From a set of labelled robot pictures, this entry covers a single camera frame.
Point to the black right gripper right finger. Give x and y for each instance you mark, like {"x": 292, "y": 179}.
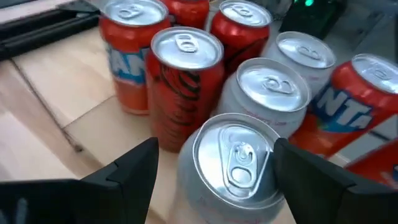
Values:
{"x": 335, "y": 202}

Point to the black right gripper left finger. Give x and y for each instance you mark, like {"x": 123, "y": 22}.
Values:
{"x": 77, "y": 202}

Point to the silver beverage can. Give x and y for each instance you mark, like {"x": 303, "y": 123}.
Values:
{"x": 217, "y": 174}

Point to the silver can edge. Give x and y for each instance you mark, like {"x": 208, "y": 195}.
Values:
{"x": 270, "y": 87}

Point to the red can with black label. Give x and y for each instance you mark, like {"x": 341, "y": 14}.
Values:
{"x": 342, "y": 109}

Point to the red Coca-Cola can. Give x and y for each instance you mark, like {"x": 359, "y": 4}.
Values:
{"x": 183, "y": 93}
{"x": 239, "y": 34}

